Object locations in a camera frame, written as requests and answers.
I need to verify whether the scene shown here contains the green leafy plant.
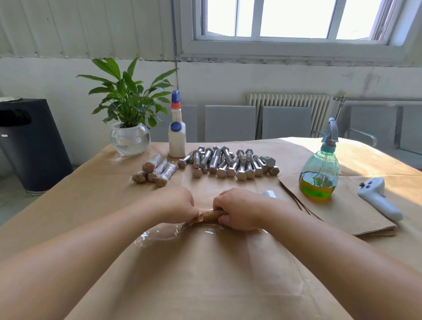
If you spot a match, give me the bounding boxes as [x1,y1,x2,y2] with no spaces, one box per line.
[76,57,179,129]

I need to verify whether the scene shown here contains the large brown paper table cover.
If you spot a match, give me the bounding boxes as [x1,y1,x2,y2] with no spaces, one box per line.
[0,136,422,320]

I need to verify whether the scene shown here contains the clear cling film sheet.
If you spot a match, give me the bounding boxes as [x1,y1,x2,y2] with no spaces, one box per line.
[134,221,232,249]

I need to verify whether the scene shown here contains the black trash bin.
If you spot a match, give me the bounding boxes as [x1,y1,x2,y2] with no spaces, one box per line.
[0,98,74,195]

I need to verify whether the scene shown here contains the stack of brown paper sheets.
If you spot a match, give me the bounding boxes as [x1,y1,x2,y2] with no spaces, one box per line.
[277,173,398,238]

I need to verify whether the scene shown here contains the round glass vase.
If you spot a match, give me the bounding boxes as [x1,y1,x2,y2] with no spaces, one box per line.
[109,123,152,157]

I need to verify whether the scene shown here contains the white handheld controller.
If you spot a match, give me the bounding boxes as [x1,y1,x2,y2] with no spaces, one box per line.
[357,177,404,223]

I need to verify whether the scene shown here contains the white framed window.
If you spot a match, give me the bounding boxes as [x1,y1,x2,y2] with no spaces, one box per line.
[177,0,422,67]

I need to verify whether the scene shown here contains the person's right hand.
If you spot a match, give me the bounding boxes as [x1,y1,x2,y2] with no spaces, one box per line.
[212,187,291,232]

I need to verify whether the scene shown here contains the pile of steel bolts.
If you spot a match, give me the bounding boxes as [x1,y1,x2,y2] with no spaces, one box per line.
[177,145,280,182]

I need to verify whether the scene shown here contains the person's right forearm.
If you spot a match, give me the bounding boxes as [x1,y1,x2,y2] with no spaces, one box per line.
[273,206,422,320]

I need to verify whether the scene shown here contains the grey chair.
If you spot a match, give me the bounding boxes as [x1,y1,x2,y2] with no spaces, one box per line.
[343,107,395,151]
[396,107,422,169]
[153,105,199,142]
[262,106,313,140]
[204,105,257,143]

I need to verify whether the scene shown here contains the white radiator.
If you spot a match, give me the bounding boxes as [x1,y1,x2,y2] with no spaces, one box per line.
[247,93,332,138]

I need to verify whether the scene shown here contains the person's left hand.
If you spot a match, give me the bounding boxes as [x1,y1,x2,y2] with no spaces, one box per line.
[148,185,200,225]

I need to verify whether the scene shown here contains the white glue bottle blue cap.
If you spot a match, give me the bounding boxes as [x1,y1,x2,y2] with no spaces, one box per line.
[167,90,187,159]

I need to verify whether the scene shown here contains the green spray bottle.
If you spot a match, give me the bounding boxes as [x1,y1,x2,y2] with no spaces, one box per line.
[298,117,341,200]

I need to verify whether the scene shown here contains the white vertical blind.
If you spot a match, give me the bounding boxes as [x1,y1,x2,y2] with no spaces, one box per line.
[0,0,180,62]

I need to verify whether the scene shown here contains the person's left forearm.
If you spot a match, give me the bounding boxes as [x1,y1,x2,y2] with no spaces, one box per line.
[0,196,166,320]

